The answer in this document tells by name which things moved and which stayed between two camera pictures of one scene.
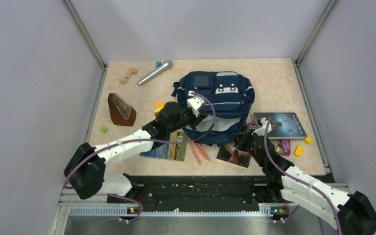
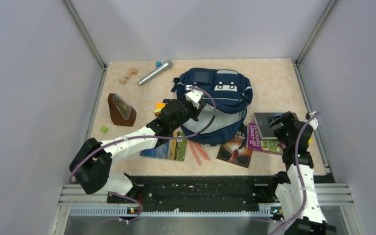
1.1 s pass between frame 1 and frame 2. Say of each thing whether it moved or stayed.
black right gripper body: moved
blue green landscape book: stayed
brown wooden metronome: stayed
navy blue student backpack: stayed
